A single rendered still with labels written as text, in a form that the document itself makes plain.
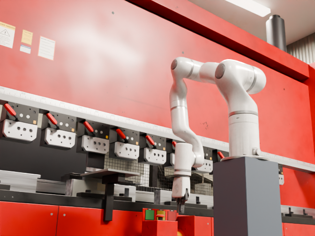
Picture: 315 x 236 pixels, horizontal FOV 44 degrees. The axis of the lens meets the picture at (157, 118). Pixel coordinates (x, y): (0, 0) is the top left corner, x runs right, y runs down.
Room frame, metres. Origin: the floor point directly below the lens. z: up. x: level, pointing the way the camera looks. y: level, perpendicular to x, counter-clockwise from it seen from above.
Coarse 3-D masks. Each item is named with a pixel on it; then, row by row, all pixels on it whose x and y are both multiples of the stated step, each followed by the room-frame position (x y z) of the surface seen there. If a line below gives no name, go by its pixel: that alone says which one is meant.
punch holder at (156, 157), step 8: (144, 136) 2.20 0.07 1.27; (152, 136) 2.22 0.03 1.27; (160, 136) 2.25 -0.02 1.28; (144, 144) 2.20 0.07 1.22; (160, 144) 2.25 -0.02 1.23; (144, 152) 2.19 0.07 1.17; (152, 152) 2.21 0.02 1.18; (160, 152) 2.25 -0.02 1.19; (144, 160) 2.20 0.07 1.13; (152, 160) 2.21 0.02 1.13; (160, 160) 2.25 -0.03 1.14
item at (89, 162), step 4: (88, 152) 1.99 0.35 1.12; (88, 156) 1.99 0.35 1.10; (92, 156) 2.01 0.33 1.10; (96, 156) 2.02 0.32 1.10; (100, 156) 2.04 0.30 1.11; (104, 156) 2.05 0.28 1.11; (88, 160) 1.99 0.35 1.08; (92, 160) 2.01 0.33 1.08; (96, 160) 2.02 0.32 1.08; (100, 160) 2.04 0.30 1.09; (104, 160) 2.05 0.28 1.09; (88, 164) 1.99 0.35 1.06; (92, 164) 2.01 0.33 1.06; (96, 164) 2.02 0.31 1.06; (100, 164) 2.04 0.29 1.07; (88, 168) 2.01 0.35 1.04; (92, 168) 2.02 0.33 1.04; (96, 168) 2.04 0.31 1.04; (100, 168) 2.04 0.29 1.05
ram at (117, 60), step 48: (0, 0) 1.62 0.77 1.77; (48, 0) 1.77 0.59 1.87; (96, 0) 1.94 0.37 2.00; (0, 48) 1.65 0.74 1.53; (96, 48) 1.96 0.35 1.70; (144, 48) 2.16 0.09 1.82; (192, 48) 2.41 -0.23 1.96; (0, 96) 1.67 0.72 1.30; (48, 96) 1.81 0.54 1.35; (96, 96) 1.97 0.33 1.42; (144, 96) 2.17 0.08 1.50; (192, 96) 2.42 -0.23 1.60; (288, 96) 3.12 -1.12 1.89; (288, 144) 3.09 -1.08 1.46
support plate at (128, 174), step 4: (92, 172) 1.86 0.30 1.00; (96, 172) 1.84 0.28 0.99; (100, 172) 1.82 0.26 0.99; (104, 172) 1.82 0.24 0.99; (108, 172) 1.81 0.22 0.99; (112, 172) 1.81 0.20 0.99; (116, 172) 1.81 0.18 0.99; (120, 172) 1.80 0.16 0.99; (124, 172) 1.81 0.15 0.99; (128, 172) 1.83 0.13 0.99; (132, 172) 1.84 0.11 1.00; (84, 176) 1.96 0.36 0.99; (88, 176) 1.96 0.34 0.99; (92, 176) 1.95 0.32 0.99; (96, 176) 1.95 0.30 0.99; (100, 176) 1.94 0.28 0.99; (128, 176) 1.91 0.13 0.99; (132, 176) 1.91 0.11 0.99
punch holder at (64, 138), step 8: (48, 112) 1.82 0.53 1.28; (56, 112) 1.83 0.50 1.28; (48, 120) 1.81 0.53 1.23; (56, 120) 1.84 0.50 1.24; (64, 120) 1.86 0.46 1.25; (72, 120) 1.89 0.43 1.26; (48, 128) 1.81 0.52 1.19; (64, 128) 1.87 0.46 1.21; (72, 128) 1.89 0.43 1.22; (48, 136) 1.81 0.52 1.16; (56, 136) 1.84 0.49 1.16; (64, 136) 1.88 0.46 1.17; (72, 136) 1.89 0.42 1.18; (40, 144) 1.87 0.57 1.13; (48, 144) 1.83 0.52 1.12; (56, 144) 1.84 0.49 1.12; (64, 144) 1.87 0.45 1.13; (72, 144) 1.89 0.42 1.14
